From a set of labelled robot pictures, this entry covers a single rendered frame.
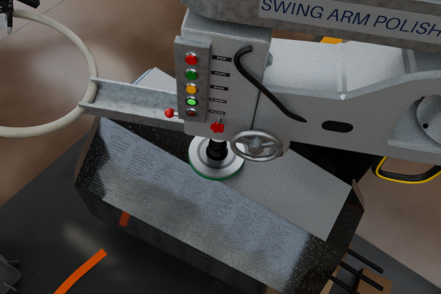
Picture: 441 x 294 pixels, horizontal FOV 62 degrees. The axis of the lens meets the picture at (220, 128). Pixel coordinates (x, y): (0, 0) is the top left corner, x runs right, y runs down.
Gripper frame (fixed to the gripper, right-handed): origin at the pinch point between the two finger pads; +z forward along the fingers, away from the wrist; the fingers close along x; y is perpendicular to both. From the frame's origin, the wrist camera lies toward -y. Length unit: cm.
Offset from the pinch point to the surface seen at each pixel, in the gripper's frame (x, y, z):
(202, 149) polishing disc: 57, -58, -1
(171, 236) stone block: 81, -49, 27
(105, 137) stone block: 36, -32, 25
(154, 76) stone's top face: 12, -56, 15
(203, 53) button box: 57, -33, -59
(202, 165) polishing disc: 63, -56, -2
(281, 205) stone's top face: 85, -79, -8
